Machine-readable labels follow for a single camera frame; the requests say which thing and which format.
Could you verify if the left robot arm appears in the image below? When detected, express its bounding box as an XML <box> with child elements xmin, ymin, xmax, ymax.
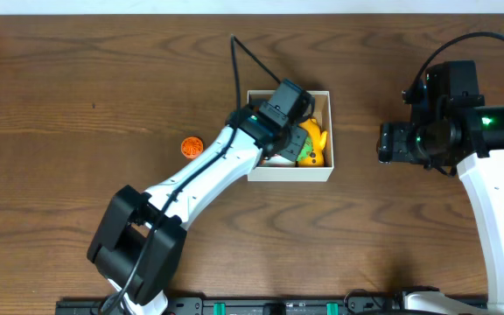
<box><xmin>87</xmin><ymin>80</ymin><xmax>315</xmax><ymax>314</ymax></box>

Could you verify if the orange lattice ball toy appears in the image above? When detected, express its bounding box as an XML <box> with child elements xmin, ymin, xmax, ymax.
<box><xmin>180</xmin><ymin>136</ymin><xmax>204</xmax><ymax>159</ymax></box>

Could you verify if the yellow plastic toy figure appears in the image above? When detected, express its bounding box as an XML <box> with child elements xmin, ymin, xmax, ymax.
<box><xmin>297</xmin><ymin>118</ymin><xmax>328</xmax><ymax>167</ymax></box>

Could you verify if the pink white duck toy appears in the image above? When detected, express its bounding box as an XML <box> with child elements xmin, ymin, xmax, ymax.
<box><xmin>259</xmin><ymin>155</ymin><xmax>296</xmax><ymax>167</ymax></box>

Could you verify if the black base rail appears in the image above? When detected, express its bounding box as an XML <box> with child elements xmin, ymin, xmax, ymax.
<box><xmin>54</xmin><ymin>288</ymin><xmax>489</xmax><ymax>315</ymax></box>

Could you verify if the white cardboard box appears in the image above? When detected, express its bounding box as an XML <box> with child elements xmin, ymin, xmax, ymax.
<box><xmin>248</xmin><ymin>90</ymin><xmax>334</xmax><ymax>182</ymax></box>

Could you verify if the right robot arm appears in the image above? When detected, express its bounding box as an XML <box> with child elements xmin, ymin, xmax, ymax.
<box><xmin>377</xmin><ymin>60</ymin><xmax>504</xmax><ymax>314</ymax></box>

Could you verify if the green number ball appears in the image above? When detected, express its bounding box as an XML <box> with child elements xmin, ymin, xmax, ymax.
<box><xmin>297</xmin><ymin>136</ymin><xmax>313</xmax><ymax>162</ymax></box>

